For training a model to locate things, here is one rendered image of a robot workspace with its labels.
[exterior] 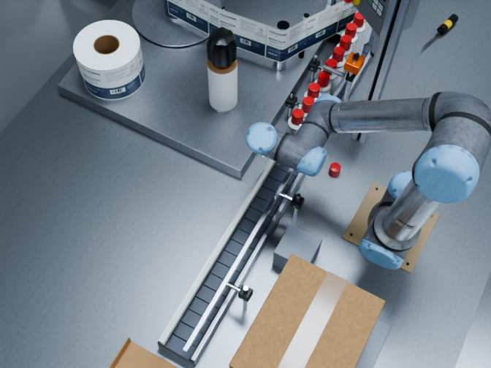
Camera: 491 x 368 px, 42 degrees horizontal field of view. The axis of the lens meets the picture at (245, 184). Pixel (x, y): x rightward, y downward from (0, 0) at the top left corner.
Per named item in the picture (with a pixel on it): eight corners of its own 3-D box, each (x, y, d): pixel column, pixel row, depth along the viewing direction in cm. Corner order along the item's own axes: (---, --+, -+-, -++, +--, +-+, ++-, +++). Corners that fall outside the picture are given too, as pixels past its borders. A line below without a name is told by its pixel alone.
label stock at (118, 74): (146, 97, 202) (140, 67, 190) (82, 102, 201) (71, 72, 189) (145, 49, 212) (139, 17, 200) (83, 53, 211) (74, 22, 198)
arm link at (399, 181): (429, 201, 179) (443, 176, 167) (412, 239, 173) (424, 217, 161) (389, 183, 182) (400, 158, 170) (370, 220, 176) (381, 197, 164)
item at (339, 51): (326, 85, 206) (335, 41, 188) (341, 91, 205) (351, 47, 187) (319, 96, 204) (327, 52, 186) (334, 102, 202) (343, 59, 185)
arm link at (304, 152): (336, 133, 154) (294, 115, 157) (316, 169, 149) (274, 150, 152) (332, 151, 161) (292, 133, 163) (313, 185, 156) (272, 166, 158)
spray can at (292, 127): (286, 144, 194) (291, 103, 177) (302, 148, 194) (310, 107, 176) (281, 158, 192) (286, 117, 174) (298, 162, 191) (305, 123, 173)
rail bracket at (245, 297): (229, 295, 176) (228, 272, 161) (252, 307, 174) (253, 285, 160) (223, 304, 174) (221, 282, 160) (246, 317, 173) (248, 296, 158)
